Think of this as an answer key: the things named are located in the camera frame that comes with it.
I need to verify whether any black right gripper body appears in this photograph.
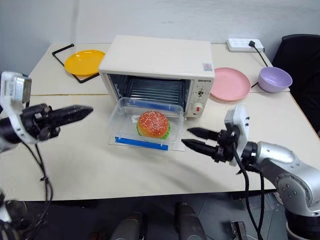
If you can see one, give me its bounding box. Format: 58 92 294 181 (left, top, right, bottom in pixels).
212 124 242 165

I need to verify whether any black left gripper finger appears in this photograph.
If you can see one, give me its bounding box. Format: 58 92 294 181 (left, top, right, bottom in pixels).
50 113 89 127
50 104 94 119

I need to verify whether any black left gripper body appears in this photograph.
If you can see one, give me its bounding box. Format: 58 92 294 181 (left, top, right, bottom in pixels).
19 103 62 142

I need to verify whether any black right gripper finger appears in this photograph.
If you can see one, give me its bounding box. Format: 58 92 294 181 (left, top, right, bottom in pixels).
180 138 218 158
186 127 221 141

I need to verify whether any glass toaster oven door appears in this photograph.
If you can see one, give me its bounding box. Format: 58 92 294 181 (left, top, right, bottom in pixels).
106 117 187 153

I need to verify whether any metal oven rack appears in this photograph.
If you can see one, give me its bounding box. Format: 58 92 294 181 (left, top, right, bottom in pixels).
124 76 186 107

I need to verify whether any white toaster oven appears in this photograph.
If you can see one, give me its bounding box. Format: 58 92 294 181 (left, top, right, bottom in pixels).
98 34 216 121

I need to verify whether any yellow plate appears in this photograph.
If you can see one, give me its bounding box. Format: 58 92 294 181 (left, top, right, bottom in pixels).
64 49 107 77

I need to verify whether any toy hamburger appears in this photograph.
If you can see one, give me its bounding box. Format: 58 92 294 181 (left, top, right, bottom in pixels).
136 110 173 140

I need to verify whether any pink plate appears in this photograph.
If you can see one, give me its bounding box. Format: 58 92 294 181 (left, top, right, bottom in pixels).
209 66 252 102

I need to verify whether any dark rounded shape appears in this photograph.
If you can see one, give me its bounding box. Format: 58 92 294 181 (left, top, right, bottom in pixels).
173 201 209 240
109 212 151 240

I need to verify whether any purple bowl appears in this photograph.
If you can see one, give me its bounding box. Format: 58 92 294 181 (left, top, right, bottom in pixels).
257 66 293 93

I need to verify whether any white power strip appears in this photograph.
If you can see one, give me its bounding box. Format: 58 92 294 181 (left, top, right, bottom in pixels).
226 37 265 53

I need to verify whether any black chair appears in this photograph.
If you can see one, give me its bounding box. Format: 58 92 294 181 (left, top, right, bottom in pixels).
271 34 320 138

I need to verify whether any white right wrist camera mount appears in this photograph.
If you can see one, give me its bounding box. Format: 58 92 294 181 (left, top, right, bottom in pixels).
223 104 251 166

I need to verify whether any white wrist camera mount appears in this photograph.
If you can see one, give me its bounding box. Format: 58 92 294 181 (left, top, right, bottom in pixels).
0 71 41 145
223 104 251 166

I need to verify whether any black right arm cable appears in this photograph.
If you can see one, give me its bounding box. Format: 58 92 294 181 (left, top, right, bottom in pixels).
231 141 267 240

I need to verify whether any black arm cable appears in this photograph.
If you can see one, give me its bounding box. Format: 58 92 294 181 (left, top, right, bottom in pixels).
22 141 55 227
231 141 267 240

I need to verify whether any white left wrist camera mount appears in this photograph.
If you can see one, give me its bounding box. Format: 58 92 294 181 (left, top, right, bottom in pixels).
0 71 41 145

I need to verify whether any black wire stand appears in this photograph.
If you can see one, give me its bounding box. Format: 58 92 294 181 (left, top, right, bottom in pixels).
51 43 101 84

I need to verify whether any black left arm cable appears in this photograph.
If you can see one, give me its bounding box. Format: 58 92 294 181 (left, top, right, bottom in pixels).
22 141 55 227

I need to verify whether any metal bracket under table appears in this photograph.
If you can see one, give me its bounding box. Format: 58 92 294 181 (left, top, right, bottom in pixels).
229 220 250 240

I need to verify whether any black plug with cable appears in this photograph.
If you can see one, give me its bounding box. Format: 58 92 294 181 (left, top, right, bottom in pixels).
248 39 270 89

